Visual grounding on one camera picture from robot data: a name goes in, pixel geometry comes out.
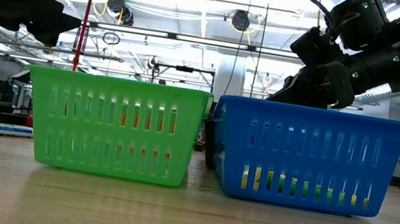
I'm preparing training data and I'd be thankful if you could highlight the yellow slim highlighter pen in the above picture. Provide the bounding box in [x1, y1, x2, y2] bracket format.
[239, 163, 276, 194]
[336, 180, 372, 210]

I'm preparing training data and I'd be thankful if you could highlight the black background gantry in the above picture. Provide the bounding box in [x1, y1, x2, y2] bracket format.
[149, 60, 218, 93]

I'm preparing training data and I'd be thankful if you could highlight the green plastic basket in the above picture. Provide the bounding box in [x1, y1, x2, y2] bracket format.
[13, 64, 215, 191]

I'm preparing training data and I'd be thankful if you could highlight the yellow hanging cable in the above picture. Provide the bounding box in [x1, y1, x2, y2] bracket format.
[313, 0, 325, 30]

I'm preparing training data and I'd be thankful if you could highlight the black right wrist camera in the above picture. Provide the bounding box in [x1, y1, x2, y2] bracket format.
[327, 0, 394, 56]

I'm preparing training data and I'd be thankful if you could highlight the long ceiling light bar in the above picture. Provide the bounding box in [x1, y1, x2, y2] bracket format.
[88, 20, 400, 76]

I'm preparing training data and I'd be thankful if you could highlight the blue plastic basket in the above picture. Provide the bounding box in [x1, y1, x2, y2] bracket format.
[206, 93, 400, 224]

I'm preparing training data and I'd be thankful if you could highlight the orange plastic basket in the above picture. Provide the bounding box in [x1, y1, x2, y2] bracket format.
[115, 110, 178, 168]

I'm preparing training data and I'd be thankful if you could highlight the thin black hanging cable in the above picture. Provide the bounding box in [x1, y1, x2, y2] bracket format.
[223, 0, 255, 99]

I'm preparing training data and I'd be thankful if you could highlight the grey horizontal rail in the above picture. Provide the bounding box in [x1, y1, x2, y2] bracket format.
[0, 38, 126, 64]

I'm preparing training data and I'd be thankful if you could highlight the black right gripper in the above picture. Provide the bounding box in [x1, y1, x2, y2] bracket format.
[267, 20, 366, 113]

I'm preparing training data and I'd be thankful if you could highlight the black hanging cable loop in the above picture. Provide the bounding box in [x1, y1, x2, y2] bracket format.
[101, 29, 122, 47]

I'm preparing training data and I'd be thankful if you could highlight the black ceiling cable reel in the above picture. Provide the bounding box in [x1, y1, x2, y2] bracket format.
[102, 0, 138, 27]
[228, 8, 254, 34]

